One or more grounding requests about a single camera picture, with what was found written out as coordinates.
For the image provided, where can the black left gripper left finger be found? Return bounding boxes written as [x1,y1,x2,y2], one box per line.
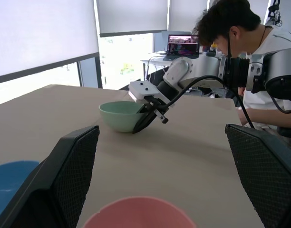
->
[0,125,100,228]

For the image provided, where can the blue plate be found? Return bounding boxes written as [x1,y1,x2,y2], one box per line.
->
[0,161,40,221]

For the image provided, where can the white desk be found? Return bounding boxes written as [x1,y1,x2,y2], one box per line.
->
[140,52,208,83]

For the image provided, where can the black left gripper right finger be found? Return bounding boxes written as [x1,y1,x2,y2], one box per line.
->
[224,123,291,228]

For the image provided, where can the pink bowl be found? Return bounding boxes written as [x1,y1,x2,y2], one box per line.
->
[83,196,197,228]

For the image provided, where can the person in white t-shirt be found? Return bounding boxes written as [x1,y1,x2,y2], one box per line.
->
[194,0,291,149]

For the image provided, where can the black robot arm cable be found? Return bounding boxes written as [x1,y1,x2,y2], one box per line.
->
[159,75,256,130]

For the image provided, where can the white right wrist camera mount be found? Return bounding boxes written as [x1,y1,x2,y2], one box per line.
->
[128,80,176,109]

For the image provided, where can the open laptop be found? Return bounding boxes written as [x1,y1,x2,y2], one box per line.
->
[163,34,200,61]

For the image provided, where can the large grey roller blind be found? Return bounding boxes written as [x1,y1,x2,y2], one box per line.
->
[0,0,100,85]

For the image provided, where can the medium grey roller blind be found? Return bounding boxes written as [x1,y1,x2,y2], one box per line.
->
[96,0,169,38]

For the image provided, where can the narrow grey roller blind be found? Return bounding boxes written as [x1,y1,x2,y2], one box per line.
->
[169,0,208,33]

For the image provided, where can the green bowl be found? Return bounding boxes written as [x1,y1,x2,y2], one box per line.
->
[98,101,146,133]

